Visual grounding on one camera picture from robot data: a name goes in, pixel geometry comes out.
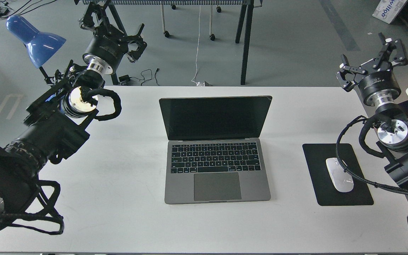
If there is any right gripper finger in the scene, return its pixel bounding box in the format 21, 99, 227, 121
336, 54, 367, 92
371, 33, 408, 69

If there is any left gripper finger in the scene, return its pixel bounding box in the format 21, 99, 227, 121
123, 24, 147, 63
80, 1, 106, 31

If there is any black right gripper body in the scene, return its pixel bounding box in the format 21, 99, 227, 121
355, 60, 401, 107

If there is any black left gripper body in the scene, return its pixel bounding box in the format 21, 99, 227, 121
83, 25, 129, 75

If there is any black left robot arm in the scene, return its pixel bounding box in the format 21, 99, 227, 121
0, 0, 147, 235

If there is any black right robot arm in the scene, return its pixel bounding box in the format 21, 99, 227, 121
335, 33, 408, 196

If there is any black floor power adapter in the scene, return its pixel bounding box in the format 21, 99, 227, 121
118, 68, 160, 86

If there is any white cardboard box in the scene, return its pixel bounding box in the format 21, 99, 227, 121
372, 0, 408, 24

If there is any blue desk lamp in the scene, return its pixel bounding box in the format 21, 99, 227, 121
6, 16, 66, 85

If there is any black mouse pad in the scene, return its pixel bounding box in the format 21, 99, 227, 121
302, 143, 374, 206

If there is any white computer mouse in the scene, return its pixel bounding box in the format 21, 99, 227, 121
325, 158, 354, 193

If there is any black table leg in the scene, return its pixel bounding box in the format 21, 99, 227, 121
235, 0, 254, 86

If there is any grey open laptop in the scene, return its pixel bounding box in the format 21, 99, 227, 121
159, 95, 272, 205

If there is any rolling cart frame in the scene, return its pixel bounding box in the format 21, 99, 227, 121
160, 0, 222, 41

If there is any white hanging cable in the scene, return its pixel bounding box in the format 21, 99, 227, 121
191, 5, 213, 87

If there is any black braided right cable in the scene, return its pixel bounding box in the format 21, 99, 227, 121
335, 115, 408, 204

